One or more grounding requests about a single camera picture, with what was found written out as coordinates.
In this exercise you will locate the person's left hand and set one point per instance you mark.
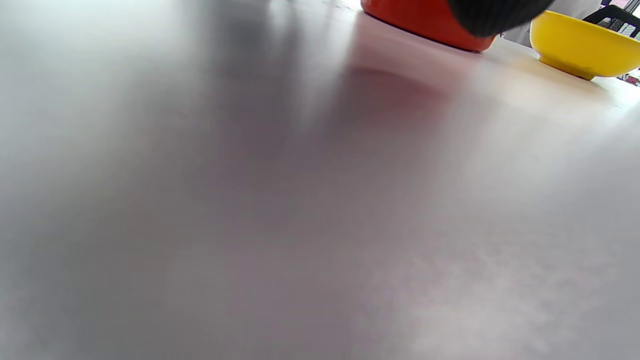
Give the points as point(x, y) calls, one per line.
point(492, 15)

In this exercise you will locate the red hot water kettle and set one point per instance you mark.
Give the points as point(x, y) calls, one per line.
point(420, 17)

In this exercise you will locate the yellow plastic bowl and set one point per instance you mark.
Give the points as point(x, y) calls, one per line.
point(580, 47)

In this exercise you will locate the black mesh office chair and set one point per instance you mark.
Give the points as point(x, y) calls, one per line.
point(617, 17)

